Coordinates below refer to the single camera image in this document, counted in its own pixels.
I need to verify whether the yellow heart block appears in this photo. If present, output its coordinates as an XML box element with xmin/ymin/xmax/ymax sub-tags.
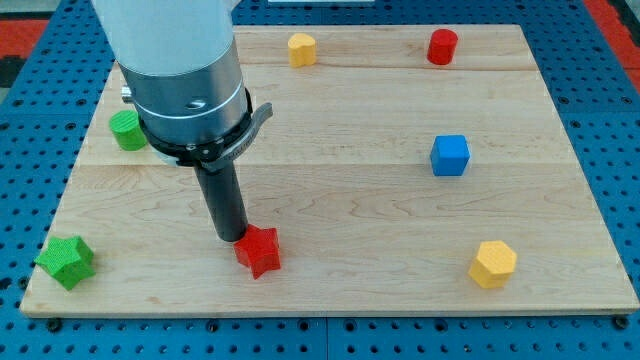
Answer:
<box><xmin>287</xmin><ymin>33</ymin><xmax>317</xmax><ymax>68</ymax></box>

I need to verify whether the green cylinder block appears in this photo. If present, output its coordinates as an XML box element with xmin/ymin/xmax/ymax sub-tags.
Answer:
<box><xmin>109</xmin><ymin>110</ymin><xmax>147</xmax><ymax>151</ymax></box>

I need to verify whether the red cylinder block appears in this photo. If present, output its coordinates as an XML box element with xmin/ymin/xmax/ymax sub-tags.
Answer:
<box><xmin>426</xmin><ymin>29</ymin><xmax>458</xmax><ymax>65</ymax></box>

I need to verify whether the blue cube block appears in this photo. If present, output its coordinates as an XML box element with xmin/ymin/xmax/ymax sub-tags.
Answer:
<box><xmin>430</xmin><ymin>135</ymin><xmax>470</xmax><ymax>176</ymax></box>

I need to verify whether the light wooden board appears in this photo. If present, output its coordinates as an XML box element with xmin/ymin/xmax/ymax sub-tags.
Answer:
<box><xmin>21</xmin><ymin>25</ymin><xmax>639</xmax><ymax>318</ymax></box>

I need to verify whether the red star block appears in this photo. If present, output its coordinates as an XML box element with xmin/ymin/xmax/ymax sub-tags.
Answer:
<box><xmin>234</xmin><ymin>224</ymin><xmax>281</xmax><ymax>279</ymax></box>

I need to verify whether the black clamp ring with lever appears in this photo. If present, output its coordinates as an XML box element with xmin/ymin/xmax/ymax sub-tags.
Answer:
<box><xmin>138</xmin><ymin>88</ymin><xmax>274</xmax><ymax>174</ymax></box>

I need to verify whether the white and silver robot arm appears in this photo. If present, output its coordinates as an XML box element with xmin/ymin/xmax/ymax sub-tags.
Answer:
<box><xmin>92</xmin><ymin>0</ymin><xmax>248</xmax><ymax>145</ymax></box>

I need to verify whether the yellow hexagon block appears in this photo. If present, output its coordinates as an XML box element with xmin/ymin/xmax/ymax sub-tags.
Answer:
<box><xmin>467</xmin><ymin>240</ymin><xmax>518</xmax><ymax>289</ymax></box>

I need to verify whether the green star block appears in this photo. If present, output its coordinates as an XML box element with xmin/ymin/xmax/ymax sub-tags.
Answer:
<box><xmin>34</xmin><ymin>236</ymin><xmax>96</xmax><ymax>291</ymax></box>

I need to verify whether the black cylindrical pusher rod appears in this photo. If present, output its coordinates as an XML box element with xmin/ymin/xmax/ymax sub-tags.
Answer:
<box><xmin>195</xmin><ymin>164</ymin><xmax>248</xmax><ymax>242</ymax></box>

